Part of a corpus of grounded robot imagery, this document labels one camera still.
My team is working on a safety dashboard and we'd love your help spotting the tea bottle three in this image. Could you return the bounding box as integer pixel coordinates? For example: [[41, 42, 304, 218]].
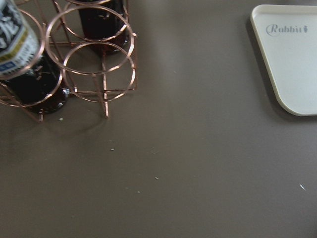
[[78, 0, 128, 55]]

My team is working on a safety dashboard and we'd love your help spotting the tea bottle two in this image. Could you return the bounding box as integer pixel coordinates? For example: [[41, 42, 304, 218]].
[[0, 0, 69, 114]]

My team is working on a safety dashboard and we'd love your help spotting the cream rabbit tray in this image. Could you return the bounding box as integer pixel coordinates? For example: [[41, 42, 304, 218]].
[[250, 4, 317, 116]]

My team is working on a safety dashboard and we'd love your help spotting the copper wire bottle rack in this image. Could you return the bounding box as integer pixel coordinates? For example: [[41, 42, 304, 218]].
[[0, 0, 137, 121]]

